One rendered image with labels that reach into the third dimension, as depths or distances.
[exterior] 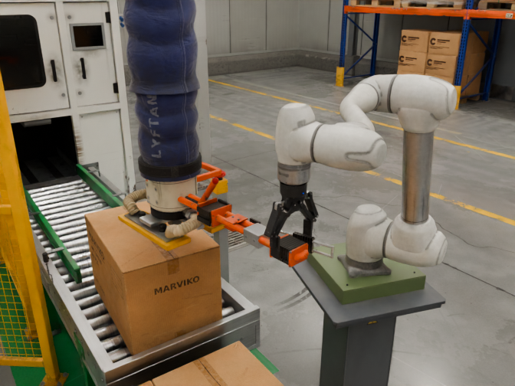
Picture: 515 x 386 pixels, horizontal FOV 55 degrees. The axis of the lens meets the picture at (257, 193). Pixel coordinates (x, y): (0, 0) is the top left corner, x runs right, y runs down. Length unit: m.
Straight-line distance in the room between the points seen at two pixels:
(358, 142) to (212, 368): 1.17
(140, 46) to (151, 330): 1.09
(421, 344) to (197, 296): 1.54
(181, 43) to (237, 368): 1.22
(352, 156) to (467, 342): 2.19
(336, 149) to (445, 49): 8.23
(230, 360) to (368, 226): 0.77
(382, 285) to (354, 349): 0.34
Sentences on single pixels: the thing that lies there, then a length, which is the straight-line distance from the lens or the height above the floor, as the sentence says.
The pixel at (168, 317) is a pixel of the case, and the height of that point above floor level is 0.69.
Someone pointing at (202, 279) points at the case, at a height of 0.82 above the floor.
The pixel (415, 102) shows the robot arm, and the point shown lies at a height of 1.57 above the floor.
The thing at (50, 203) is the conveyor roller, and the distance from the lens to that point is 3.73.
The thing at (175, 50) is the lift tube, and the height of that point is 1.73.
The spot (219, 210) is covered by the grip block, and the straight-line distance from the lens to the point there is 1.62.
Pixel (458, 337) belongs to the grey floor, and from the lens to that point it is 3.27.
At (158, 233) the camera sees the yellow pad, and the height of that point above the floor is 1.11.
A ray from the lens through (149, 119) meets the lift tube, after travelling 1.68.
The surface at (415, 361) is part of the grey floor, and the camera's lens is 3.02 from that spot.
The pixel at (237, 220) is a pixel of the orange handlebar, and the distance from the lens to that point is 1.57.
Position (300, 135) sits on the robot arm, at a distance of 1.26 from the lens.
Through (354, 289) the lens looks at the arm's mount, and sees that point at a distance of 2.02.
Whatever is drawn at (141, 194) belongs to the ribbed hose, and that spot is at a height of 1.17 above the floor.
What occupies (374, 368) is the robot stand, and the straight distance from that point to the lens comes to 2.39.
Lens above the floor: 1.91
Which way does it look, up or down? 22 degrees down
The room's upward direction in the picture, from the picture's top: straight up
